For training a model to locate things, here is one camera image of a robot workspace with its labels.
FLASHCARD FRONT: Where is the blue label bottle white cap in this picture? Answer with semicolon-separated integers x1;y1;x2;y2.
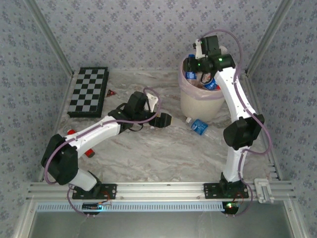
185;117;221;144

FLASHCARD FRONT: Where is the black grey chessboard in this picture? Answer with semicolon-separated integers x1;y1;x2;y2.
67;66;109;119

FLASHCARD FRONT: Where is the red black tool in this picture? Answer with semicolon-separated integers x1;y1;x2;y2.
67;128;96;159

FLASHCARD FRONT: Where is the right circuit board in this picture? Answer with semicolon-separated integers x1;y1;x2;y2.
221;201;240;214

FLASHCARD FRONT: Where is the circuit board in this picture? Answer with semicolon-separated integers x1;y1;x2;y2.
221;201;240;214
82;202;111;211

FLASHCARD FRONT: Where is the left circuit board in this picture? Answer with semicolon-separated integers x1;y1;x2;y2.
82;202;111;211

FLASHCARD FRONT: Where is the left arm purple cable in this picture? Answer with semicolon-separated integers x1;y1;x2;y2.
44;86;161;219

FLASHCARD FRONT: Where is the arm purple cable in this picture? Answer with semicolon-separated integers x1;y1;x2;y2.
44;86;161;219
200;29;273;219

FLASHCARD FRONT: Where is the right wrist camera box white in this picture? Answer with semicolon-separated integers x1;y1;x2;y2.
192;39;203;60

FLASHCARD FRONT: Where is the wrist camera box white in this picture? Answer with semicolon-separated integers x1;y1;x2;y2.
192;39;203;60
145;92;159;113

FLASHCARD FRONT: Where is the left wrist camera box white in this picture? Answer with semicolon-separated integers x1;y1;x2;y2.
145;92;159;113

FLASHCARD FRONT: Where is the aluminium front rail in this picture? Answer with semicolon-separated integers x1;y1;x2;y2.
26;181;297;201

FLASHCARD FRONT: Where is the right aluminium corner post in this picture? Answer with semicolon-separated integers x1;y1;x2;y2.
244;0;296;77

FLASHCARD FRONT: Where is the aluminium corner post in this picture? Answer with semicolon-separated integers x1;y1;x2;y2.
244;0;296;77
24;0;75;75

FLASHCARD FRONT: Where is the left aluminium side rail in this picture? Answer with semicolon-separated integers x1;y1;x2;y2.
39;71;75;183

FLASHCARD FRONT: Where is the aluminium side rail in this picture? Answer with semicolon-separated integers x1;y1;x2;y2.
39;71;75;183
243;73;283;181

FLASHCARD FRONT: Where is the slotted cable duct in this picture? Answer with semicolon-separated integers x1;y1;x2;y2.
36;201;225;212

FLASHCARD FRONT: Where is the right black mount plate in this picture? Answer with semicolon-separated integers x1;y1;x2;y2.
203;182;250;199

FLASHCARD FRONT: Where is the black mount plate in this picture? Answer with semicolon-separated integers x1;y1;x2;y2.
203;182;250;199
71;183;117;200

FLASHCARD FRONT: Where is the left black mount plate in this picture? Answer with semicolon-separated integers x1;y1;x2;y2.
71;183;117;200

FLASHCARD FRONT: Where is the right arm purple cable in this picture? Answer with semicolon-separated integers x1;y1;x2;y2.
200;29;273;219

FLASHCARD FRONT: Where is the left aluminium corner post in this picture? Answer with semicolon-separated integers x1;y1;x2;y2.
24;0;75;75

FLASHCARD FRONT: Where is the right aluminium side rail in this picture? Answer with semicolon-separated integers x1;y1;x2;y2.
243;73;283;181

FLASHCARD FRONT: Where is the white plastic bracket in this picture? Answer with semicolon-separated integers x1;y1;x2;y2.
254;178;275;204

